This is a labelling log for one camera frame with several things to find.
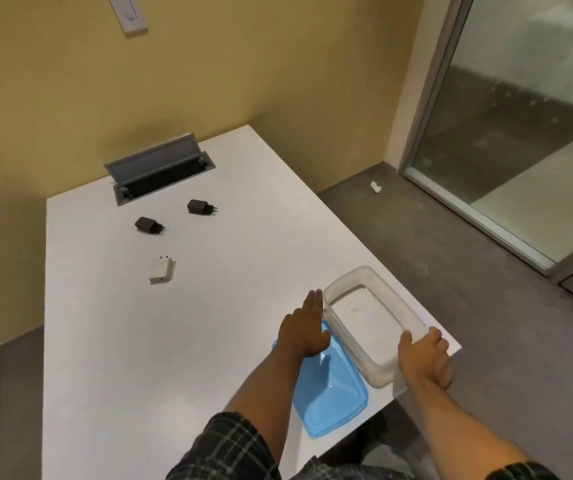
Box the grey table cable box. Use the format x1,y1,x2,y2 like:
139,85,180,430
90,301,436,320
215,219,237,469
104,133,216,207

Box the white wall switch plate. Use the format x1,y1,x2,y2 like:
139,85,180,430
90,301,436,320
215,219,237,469
108,0,149,35

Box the clear plastic food container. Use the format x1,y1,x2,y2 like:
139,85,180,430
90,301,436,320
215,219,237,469
323,266,428,390

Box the glass door with grey frame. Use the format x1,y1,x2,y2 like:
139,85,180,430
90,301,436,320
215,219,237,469
398,0,573,316

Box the person's dark trousers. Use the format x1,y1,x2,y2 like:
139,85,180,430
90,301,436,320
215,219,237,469
289,414,417,480

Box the person's left forearm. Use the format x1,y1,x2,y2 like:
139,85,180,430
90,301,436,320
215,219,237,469
223,342,319,448

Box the dark plaid shirt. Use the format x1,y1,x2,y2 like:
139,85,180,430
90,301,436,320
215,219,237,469
166,411,560,480

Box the person's right hand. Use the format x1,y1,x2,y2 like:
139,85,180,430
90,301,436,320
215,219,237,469
397,327,455,393

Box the white plug charger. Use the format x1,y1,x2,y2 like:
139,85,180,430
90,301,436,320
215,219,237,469
148,255,176,285

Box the person's left hand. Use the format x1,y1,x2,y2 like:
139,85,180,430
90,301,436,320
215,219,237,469
272,290,332,357

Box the blue plastic container lid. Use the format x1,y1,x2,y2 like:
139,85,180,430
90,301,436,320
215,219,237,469
271,320,370,439

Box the person's right forearm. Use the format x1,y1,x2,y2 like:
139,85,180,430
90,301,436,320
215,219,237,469
401,382,534,480

